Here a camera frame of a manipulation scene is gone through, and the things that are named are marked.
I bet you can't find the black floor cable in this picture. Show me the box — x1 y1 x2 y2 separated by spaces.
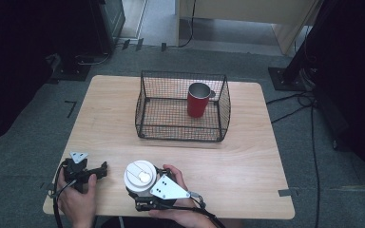
265 90 321 228

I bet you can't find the light wooden cabinet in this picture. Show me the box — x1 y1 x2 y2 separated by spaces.
175 0 322 57

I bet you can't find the grey tape strip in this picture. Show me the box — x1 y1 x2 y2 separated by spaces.
278 188 295 198

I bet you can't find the left hand-held gripper black cable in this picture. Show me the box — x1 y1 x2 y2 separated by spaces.
52 160 78 228

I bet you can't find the black hanging cable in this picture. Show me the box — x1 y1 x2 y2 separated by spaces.
166 0 198 49

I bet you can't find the person's left hand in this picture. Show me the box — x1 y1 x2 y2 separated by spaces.
56 171 98 228

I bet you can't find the dark curtain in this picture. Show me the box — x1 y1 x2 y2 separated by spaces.
307 0 365 194
0 0 103 150

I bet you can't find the black flat base plate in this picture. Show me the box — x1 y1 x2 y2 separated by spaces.
45 52 92 86

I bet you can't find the black wire mesh basket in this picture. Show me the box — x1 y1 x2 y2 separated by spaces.
134 69 232 143

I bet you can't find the white lidded paper cup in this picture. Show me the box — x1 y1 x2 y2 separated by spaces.
123 160 158 198

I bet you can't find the red metal cup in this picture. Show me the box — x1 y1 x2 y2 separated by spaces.
186 82 217 119

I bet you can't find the hand-held gripper black cable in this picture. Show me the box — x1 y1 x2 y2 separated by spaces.
52 160 78 228
188 190 226 228

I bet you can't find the black cabinet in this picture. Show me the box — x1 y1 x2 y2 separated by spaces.
89 0 126 55

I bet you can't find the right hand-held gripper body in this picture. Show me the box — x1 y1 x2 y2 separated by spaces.
134 174 192 213

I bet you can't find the person's right hand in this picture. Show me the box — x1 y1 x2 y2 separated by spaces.
147 163 219 228

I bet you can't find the black stand with base plate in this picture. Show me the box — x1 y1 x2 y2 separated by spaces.
267 0 334 93

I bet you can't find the right hand-held gripper black cable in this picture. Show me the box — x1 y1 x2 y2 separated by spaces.
188 190 226 228

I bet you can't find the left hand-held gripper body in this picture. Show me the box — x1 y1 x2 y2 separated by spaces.
62 151 100 195

